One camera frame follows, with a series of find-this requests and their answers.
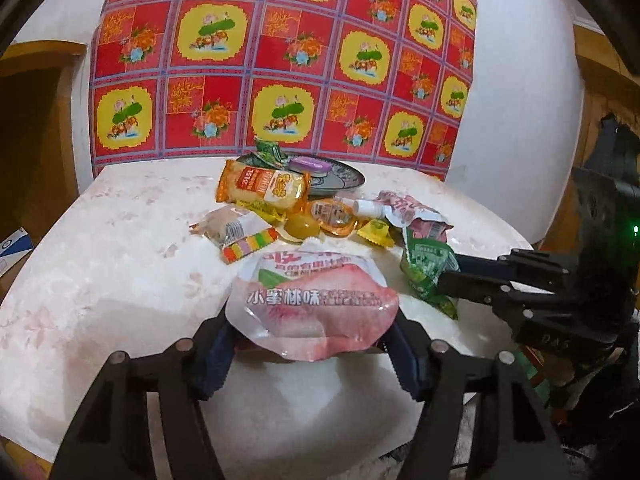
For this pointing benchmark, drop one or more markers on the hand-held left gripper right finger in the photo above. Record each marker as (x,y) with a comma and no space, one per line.
(405,360)

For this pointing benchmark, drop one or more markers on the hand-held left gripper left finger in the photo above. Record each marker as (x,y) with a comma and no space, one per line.
(216,360)

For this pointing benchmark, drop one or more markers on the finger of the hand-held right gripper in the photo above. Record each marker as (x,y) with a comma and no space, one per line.
(470,287)
(480,264)

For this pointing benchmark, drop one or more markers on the pink pouch with white cap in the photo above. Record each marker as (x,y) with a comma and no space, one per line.
(402,207)

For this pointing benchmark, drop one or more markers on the pink peach jelly pouch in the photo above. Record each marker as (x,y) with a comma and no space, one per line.
(310,310)

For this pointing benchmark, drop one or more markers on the small yellow snack packet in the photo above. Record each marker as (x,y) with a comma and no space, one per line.
(375,231)

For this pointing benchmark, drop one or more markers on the rainbow candy strip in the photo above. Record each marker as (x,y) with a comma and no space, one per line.
(247,246)

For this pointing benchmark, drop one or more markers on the yellow green snack packet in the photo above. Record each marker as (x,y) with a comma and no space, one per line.
(262,211)

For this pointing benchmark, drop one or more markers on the dark patterned plate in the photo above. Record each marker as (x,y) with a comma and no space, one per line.
(340,180)

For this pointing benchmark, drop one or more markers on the orange sauce pouch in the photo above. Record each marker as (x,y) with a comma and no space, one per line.
(332,215)

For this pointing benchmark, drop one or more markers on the yellow jelly cup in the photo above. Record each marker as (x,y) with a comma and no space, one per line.
(300,225)

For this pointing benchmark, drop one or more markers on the wooden furniture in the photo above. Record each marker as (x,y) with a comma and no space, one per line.
(600,90)

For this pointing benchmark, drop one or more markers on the yellow orange snack packet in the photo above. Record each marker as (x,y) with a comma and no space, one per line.
(255,185)

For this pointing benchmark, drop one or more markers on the purple snack packet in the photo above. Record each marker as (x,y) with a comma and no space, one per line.
(310,165)

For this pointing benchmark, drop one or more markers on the blue white box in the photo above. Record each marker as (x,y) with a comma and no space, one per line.
(12,250)

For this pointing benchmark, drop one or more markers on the wooden cabinet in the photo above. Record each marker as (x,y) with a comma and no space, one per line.
(35,150)

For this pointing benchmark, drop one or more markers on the red floral printed cloth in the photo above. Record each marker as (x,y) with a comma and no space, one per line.
(280,60)

